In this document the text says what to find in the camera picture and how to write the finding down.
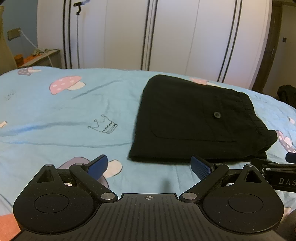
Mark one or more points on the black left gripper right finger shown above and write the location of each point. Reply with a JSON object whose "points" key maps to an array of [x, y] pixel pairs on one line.
{"points": [[222, 183]]}

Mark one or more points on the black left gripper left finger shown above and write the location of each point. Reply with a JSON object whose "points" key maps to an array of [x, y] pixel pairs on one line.
{"points": [[79, 182]]}

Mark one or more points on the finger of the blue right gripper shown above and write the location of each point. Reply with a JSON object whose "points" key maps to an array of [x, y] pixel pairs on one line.
{"points": [[290, 157]]}

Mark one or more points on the black pants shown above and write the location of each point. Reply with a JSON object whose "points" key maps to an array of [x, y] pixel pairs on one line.
{"points": [[178, 119]]}

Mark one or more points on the black bag on floor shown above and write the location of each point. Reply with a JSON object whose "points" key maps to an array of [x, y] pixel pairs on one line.
{"points": [[287, 94]]}

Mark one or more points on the light blue mushroom bedsheet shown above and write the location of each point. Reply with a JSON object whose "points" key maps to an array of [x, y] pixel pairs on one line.
{"points": [[52, 115]]}

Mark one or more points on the wooden bedside table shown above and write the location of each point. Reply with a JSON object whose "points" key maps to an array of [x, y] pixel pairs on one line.
{"points": [[52, 60]]}

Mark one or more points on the small brown wooden cup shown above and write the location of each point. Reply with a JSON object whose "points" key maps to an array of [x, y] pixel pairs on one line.
{"points": [[18, 60]]}

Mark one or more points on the black hook on wardrobe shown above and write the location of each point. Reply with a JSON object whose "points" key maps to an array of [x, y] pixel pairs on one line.
{"points": [[78, 5]]}

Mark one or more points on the white wardrobe with black handles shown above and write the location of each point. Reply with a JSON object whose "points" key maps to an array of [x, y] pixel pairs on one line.
{"points": [[221, 41]]}

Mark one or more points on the wall power socket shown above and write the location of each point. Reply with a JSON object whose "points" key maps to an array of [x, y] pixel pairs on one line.
{"points": [[14, 33]]}

